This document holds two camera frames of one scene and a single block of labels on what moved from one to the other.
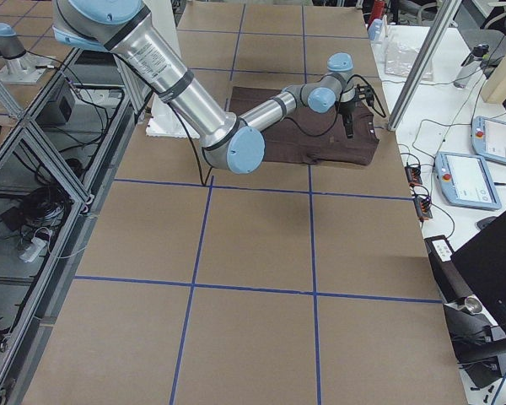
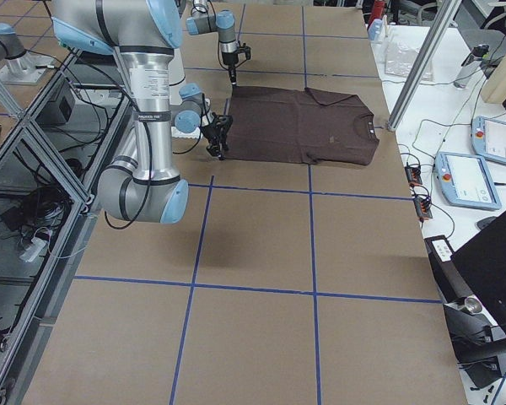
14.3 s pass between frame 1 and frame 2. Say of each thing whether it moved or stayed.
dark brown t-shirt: stayed
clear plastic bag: stayed
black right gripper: moved
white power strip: stayed
